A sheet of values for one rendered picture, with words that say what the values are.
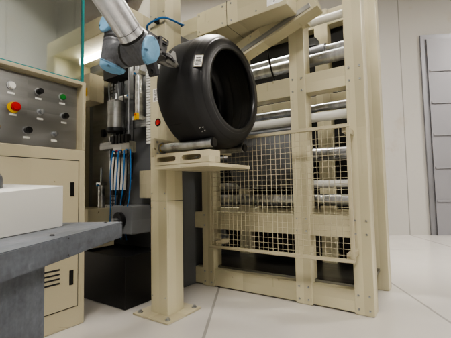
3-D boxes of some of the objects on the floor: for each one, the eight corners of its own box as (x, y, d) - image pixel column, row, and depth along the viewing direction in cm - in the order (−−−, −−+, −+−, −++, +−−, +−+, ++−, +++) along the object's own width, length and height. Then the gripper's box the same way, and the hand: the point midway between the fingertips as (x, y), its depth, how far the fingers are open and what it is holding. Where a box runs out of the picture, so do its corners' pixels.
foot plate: (132, 314, 177) (132, 310, 177) (167, 300, 199) (167, 296, 199) (168, 325, 162) (168, 320, 162) (201, 308, 184) (201, 304, 184)
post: (149, 313, 179) (147, -114, 194) (167, 306, 190) (164, -97, 205) (167, 318, 171) (164, -126, 187) (184, 310, 182) (179, -108, 198)
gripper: (150, 26, 128) (186, 51, 145) (135, 33, 133) (171, 55, 151) (148, 46, 127) (184, 68, 144) (133, 52, 132) (170, 73, 149)
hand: (175, 66), depth 146 cm, fingers closed
